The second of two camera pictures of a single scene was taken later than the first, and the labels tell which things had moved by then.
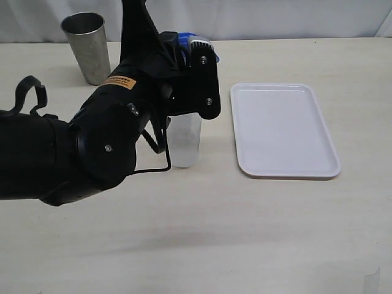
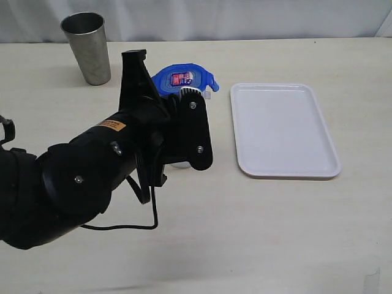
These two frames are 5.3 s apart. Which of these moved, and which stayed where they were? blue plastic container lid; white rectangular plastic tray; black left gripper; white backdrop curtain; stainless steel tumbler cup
Moved: blue plastic container lid; black left gripper
Stayed: white rectangular plastic tray; stainless steel tumbler cup; white backdrop curtain
